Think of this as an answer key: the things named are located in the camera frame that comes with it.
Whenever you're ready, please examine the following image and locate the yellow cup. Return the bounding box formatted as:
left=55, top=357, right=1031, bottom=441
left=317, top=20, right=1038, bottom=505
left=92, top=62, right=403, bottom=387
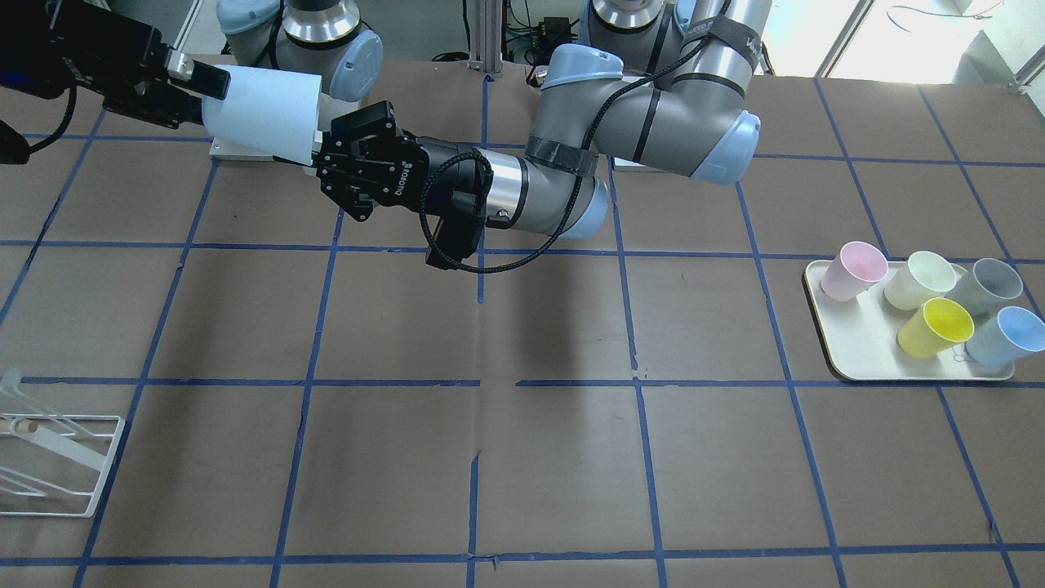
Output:
left=896, top=297, right=976, bottom=359

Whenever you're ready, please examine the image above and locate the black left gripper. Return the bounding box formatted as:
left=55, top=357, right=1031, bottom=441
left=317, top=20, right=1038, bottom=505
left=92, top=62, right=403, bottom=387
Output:
left=314, top=100, right=475, bottom=222

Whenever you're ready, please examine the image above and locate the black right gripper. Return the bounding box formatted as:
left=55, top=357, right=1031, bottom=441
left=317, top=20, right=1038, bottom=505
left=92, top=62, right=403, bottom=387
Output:
left=49, top=1, right=231, bottom=130

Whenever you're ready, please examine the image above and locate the white wire cup rack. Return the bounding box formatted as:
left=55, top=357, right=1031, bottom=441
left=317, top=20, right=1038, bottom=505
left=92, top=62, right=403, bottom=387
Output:
left=1, top=369, right=126, bottom=519

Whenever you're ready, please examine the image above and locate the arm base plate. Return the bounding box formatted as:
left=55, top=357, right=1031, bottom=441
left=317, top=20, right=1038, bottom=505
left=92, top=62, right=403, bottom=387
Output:
left=209, top=137, right=275, bottom=163

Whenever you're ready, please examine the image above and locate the cream plastic tray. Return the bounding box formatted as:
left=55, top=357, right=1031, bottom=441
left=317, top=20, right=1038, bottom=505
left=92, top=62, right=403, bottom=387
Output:
left=803, top=260, right=1016, bottom=382

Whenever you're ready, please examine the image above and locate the cream white cup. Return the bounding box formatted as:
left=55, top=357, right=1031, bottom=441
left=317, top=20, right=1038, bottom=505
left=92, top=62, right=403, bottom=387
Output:
left=883, top=251, right=958, bottom=311

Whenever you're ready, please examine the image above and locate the blue cup on tray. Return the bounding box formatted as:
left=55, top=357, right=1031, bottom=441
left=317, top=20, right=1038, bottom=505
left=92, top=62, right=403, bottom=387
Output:
left=963, top=306, right=1044, bottom=366

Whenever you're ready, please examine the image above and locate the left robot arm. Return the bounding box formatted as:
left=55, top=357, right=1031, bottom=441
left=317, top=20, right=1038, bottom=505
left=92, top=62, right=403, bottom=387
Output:
left=314, top=1, right=772, bottom=256

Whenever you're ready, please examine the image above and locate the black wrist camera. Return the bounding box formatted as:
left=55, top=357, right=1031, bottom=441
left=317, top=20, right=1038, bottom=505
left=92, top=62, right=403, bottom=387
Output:
left=425, top=191, right=486, bottom=271

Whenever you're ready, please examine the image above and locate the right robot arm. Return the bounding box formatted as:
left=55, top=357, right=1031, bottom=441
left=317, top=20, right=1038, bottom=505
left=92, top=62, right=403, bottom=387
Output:
left=2, top=1, right=384, bottom=165

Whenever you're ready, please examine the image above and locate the black braided cable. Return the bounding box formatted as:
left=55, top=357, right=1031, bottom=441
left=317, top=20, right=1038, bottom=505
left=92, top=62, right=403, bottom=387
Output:
left=418, top=24, right=719, bottom=274

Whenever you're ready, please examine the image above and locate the grey cup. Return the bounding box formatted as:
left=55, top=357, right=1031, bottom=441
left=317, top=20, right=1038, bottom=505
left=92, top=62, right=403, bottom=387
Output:
left=945, top=258, right=1024, bottom=317

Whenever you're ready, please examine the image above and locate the pink cup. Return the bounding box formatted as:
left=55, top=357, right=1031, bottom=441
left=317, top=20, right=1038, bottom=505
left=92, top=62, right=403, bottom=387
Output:
left=820, top=241, right=889, bottom=301

